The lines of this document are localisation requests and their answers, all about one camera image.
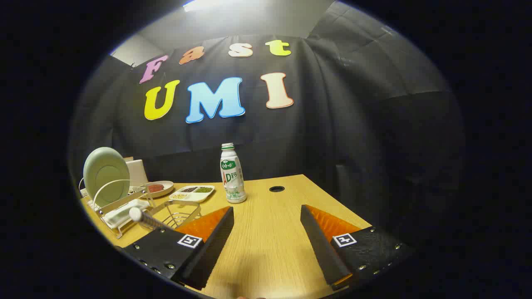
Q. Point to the red-brown meat piece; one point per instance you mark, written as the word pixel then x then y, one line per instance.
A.
pixel 156 188

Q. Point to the white divided bean tray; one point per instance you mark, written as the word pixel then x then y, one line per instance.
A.
pixel 192 198

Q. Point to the pale green plate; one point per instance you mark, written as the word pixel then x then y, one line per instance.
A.
pixel 106 174

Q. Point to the black backdrop cloth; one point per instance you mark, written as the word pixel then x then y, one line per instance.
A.
pixel 332 133

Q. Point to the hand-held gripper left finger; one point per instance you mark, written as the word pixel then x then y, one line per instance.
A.
pixel 216 245

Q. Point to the white green drink bottle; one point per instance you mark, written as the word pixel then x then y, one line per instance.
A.
pixel 232 178

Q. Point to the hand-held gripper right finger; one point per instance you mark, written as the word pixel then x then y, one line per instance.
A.
pixel 322 249

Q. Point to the white toaster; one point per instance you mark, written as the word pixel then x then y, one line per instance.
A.
pixel 137 172

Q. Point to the beige round plate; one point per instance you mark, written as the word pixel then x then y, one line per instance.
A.
pixel 166 187

